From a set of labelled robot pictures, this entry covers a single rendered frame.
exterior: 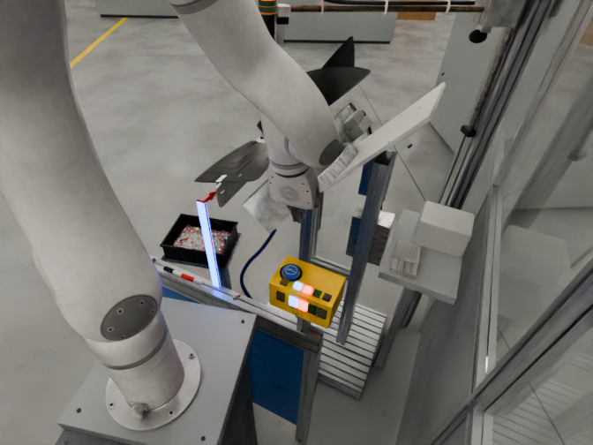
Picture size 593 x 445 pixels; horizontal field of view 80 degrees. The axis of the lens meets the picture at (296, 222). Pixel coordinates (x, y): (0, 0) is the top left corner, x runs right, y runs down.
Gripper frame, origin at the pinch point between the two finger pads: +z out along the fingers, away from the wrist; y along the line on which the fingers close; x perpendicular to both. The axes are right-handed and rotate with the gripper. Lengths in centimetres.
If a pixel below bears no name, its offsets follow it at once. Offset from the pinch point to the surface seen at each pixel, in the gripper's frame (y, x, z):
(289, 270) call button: 0.9, -10.0, 9.8
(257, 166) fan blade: -17.5, 12.9, 1.6
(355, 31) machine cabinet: -142, 557, 212
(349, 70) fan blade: 1.6, 34.2, -16.4
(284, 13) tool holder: -15.8, 36.9, -27.3
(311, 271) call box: 5.4, -7.5, 11.6
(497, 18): 33, 64, -18
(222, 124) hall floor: -183, 202, 155
